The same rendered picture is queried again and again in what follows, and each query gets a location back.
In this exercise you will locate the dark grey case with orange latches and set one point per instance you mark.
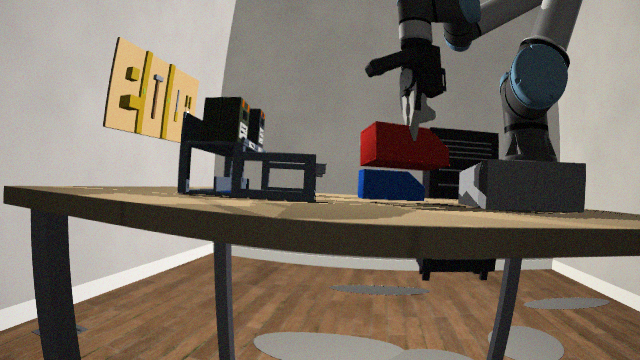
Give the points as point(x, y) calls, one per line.
point(256, 126)

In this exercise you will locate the blue bin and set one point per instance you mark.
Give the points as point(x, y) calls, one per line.
point(384, 184)

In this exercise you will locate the grey metal shelf rack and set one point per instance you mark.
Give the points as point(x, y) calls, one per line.
point(238, 186)

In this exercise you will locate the olive green case with orange latches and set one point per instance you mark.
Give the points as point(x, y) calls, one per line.
point(225, 119)

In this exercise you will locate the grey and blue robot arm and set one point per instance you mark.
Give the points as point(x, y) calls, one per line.
point(538, 74)

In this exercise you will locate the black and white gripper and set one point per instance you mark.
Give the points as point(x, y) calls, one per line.
point(411, 79)

